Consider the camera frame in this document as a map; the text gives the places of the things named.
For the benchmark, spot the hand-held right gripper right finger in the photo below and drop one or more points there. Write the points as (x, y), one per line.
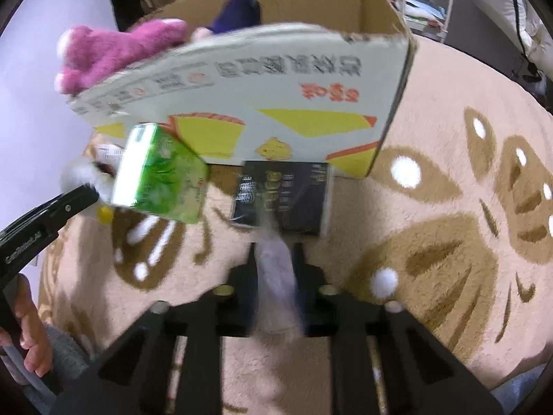
(313, 307)

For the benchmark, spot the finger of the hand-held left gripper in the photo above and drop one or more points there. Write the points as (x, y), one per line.
(73, 205)

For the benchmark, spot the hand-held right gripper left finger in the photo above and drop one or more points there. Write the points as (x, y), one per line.
(242, 302)

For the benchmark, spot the white fluffy thing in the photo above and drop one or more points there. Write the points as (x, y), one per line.
(88, 179)

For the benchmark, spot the green tissue pack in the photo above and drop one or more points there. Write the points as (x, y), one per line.
(162, 177)

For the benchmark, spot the black packet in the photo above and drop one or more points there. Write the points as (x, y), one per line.
(281, 199)

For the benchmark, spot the pink plush toy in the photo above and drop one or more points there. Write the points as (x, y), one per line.
(108, 52)

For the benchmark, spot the printed cardboard box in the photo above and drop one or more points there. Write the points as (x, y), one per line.
(302, 78)

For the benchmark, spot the lavender-haired plush doll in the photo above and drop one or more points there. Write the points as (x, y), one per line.
(235, 15)

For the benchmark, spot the person's left hand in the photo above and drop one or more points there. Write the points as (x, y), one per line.
(34, 324)

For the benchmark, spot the white paper tag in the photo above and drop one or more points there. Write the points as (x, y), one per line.
(110, 155)

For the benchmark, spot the grey cloth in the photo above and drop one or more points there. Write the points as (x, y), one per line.
(69, 346)

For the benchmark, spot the black coat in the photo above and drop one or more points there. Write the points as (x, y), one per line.
(134, 6)

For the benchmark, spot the light blue cloth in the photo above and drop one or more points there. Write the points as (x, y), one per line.
(425, 8)

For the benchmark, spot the white padded chair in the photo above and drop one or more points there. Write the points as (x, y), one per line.
(518, 17)

